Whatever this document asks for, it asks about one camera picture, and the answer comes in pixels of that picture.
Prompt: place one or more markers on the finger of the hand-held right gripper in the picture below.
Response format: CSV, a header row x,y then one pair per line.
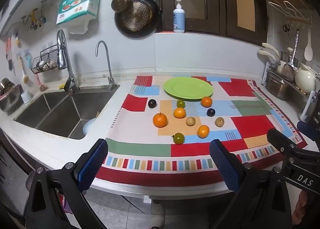
x,y
306,129
277,138

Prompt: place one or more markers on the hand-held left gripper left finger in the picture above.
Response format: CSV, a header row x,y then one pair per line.
x,y
92,166

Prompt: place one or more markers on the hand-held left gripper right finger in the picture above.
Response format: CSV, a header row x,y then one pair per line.
x,y
225,166

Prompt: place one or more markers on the brown kiwi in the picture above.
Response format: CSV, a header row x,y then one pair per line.
x,y
190,121
219,122

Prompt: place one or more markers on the green tomato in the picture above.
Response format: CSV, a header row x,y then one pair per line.
x,y
179,138
180,104

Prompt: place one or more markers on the orange with stem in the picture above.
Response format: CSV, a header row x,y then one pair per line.
x,y
160,120

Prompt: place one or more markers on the green plate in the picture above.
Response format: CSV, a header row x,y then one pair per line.
x,y
187,89

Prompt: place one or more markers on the person's right hand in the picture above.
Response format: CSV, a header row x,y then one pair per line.
x,y
303,206

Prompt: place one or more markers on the colourful patchwork table mat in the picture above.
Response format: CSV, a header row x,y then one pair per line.
x,y
250,124

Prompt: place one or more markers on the metal dish rack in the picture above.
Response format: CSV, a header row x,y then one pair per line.
x,y
298,93

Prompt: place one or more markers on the white bowl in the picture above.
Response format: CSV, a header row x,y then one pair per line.
x,y
88,126

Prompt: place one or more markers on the stainless steel pot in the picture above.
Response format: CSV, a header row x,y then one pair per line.
x,y
276,88

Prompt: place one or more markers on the white ceramic pitcher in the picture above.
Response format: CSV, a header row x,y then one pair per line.
x,y
305,79

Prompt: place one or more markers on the dark purple plum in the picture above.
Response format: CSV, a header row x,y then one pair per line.
x,y
211,112
152,103

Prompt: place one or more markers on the metal skimmer ladle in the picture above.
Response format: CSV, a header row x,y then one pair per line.
x,y
290,69

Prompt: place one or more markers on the stainless steel sink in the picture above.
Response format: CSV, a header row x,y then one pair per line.
x,y
50,111

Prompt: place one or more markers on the white rice paddle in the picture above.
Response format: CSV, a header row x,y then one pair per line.
x,y
308,51

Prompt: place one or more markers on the brown scrub pad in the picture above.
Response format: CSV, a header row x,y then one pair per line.
x,y
43,88

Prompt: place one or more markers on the small white cup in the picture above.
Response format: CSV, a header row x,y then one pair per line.
x,y
26,96

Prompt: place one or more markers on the black scissors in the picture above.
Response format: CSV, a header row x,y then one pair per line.
x,y
286,27

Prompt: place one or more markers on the thin chrome gooseneck faucet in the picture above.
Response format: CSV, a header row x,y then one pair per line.
x,y
108,59

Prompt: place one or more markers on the yellow dish brush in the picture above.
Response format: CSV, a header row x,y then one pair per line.
x,y
25,76

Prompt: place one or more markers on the steel pot stack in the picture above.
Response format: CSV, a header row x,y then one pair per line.
x,y
6,85

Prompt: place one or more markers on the large chrome pull-down faucet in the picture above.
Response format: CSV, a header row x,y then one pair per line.
x,y
61,51

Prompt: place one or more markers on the white blue soap bottle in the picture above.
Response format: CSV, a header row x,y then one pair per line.
x,y
179,20

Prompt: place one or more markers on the golden perforated strainer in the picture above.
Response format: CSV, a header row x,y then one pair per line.
x,y
137,16

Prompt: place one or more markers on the black frying pan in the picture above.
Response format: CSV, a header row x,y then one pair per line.
x,y
155,19

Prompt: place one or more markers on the yellow hanging kitchen tool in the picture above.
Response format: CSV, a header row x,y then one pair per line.
x,y
31,18

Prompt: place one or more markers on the grey hanging peeler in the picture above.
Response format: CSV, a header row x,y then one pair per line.
x,y
42,11

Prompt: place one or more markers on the teal paper towel pack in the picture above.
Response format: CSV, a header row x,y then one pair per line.
x,y
77,4

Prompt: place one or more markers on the white wall hook rack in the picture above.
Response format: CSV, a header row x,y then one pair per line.
x,y
297,15

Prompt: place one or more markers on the dark wooden window frame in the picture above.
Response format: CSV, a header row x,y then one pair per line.
x,y
220,7

